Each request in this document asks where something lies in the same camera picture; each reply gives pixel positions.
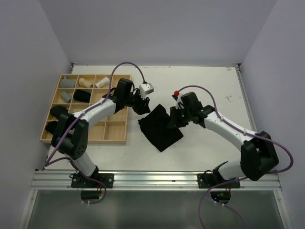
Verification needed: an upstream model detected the beige rolled underwear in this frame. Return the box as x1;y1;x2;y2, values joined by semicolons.
78;77;93;88

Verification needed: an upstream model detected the grey rolled underwear second row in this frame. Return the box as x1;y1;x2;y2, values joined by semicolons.
60;91;72;103

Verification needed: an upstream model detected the black rolled underwear bottom row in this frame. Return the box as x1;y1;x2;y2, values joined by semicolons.
45;121;57;134

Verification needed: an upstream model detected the wooden compartment tray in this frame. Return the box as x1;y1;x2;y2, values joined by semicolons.
50;74;132;144

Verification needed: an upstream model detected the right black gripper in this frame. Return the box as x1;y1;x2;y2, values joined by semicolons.
167;105;192;127

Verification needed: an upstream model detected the right wrist camera red tip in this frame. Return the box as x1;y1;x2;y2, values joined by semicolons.
172;91;184;109

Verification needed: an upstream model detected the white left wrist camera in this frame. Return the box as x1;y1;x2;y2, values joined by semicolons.
139;83;154;99

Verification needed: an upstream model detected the white underwear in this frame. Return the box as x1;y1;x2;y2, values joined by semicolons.
94;77;110;88

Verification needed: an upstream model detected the black rolled underwear second row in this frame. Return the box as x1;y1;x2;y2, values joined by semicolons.
73;89;91;103

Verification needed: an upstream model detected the black rolled underwear third row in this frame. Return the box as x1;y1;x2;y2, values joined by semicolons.
50;105;68;119

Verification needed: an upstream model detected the grey rolled underwear top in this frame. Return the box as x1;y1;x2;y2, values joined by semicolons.
59;76;76;88

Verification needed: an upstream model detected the aluminium mounting rail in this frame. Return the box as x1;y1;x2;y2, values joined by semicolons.
30;169;281;191

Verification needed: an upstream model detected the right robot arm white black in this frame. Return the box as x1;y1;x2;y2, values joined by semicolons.
168;91;279;187

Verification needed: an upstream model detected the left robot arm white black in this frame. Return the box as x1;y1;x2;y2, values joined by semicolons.
51;78;154;188

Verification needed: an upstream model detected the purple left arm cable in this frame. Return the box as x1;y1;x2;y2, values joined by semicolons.
44;62;146;205

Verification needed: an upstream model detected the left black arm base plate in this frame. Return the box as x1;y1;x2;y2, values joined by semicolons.
69;173;114;188

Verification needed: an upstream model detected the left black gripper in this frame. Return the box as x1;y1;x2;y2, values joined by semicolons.
124;89;151;115

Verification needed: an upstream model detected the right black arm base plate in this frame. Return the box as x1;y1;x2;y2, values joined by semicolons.
196;170;240;189

